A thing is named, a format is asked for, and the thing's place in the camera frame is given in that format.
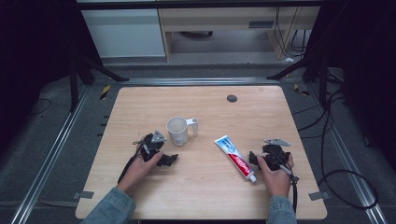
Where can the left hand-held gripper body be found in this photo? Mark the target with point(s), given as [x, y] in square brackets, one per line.
[151, 143]

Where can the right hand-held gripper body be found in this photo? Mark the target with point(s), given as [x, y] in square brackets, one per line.
[275, 154]

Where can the person's left hand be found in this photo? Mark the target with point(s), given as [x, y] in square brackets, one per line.
[138, 171]

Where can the person's right hand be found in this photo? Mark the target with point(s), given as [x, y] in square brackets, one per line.
[277, 182]

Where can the white red blue toothpaste tube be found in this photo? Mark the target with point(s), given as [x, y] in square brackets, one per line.
[236, 158]

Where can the grey round table grommet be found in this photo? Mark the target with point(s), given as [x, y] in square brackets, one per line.
[232, 98]

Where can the yellow black tape strip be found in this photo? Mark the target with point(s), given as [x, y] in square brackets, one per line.
[105, 91]
[300, 90]

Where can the black metal stand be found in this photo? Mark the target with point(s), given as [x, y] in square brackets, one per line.
[322, 81]
[74, 84]

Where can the small white floor object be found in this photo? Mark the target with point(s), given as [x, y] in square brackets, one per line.
[289, 59]

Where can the white cabinet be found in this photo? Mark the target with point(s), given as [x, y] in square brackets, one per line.
[124, 34]

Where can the grey table bracket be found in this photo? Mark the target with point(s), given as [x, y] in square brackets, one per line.
[319, 195]
[83, 195]

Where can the metal floor rail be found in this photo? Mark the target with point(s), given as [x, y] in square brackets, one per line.
[199, 81]
[351, 165]
[46, 161]

